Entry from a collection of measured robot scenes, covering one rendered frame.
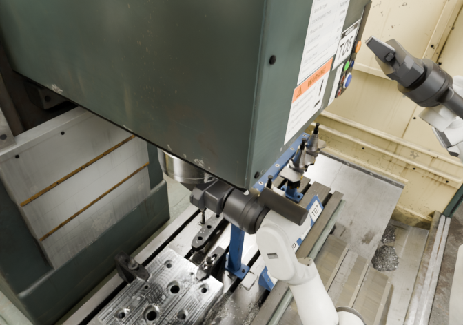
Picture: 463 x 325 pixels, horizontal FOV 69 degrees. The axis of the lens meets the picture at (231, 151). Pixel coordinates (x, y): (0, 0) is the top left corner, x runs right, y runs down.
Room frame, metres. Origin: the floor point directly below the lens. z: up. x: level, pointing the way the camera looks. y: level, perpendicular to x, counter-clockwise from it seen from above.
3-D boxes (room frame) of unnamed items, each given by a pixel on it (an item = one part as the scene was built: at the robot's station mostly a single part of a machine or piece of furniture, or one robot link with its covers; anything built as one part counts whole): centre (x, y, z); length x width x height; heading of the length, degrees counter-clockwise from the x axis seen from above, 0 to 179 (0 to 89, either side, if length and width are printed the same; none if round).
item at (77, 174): (0.81, 0.46, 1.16); 0.48 x 0.05 x 0.51; 148
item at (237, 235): (0.68, -0.04, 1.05); 0.10 x 0.05 x 0.30; 58
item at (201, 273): (0.62, 0.04, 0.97); 0.13 x 0.03 x 0.15; 148
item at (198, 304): (0.50, 0.17, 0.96); 0.29 x 0.23 x 0.05; 148
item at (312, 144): (0.97, -0.29, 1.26); 0.04 x 0.04 x 0.07
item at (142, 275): (0.59, 0.29, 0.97); 0.13 x 0.03 x 0.15; 58
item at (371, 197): (1.13, -0.27, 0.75); 0.89 x 0.70 x 0.26; 58
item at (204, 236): (0.82, 0.05, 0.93); 0.26 x 0.05 x 0.06; 153
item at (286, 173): (0.83, -0.20, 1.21); 0.07 x 0.05 x 0.01; 58
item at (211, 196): (0.52, 0.00, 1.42); 0.13 x 0.12 x 0.10; 144
